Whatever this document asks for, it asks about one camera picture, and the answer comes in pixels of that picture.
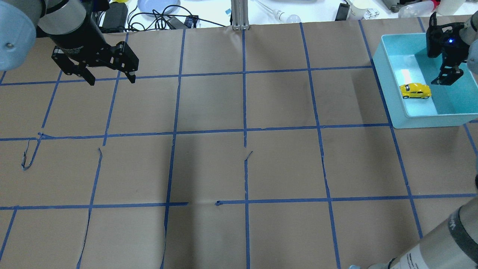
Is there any aluminium frame post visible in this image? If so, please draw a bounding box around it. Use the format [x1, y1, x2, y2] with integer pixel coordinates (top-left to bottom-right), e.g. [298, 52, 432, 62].
[230, 0, 250, 31]

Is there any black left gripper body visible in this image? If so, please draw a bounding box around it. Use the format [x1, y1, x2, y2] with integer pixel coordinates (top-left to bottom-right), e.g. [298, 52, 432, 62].
[48, 12, 118, 71]

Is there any white light bulb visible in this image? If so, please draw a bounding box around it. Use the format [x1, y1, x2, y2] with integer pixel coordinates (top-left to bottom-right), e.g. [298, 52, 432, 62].
[256, 0, 302, 24]

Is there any black power adapter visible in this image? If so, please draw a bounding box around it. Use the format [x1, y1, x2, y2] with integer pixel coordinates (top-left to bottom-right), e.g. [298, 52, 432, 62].
[100, 2, 128, 33]

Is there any yellow toy beetle car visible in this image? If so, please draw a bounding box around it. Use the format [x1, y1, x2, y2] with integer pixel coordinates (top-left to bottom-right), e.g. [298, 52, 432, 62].
[399, 83, 432, 99]

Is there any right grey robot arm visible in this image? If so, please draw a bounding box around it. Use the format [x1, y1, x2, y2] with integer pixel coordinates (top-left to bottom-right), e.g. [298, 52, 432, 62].
[370, 13, 477, 269]

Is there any white paper cup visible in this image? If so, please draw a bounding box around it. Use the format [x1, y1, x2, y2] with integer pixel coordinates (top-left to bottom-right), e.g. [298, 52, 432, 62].
[348, 0, 370, 20]

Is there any light blue plastic bin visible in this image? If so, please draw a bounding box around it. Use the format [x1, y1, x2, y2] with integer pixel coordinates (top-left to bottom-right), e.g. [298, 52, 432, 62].
[371, 33, 478, 130]

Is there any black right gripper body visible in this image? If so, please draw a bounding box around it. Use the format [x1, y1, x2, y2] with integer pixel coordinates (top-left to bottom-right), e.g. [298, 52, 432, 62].
[426, 12, 470, 62]

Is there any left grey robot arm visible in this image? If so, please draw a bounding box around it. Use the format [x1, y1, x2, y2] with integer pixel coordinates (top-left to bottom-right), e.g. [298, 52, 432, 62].
[0, 0, 139, 86]

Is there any blue plastic plate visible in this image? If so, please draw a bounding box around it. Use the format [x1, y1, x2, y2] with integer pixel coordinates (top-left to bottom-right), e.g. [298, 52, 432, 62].
[137, 0, 180, 14]

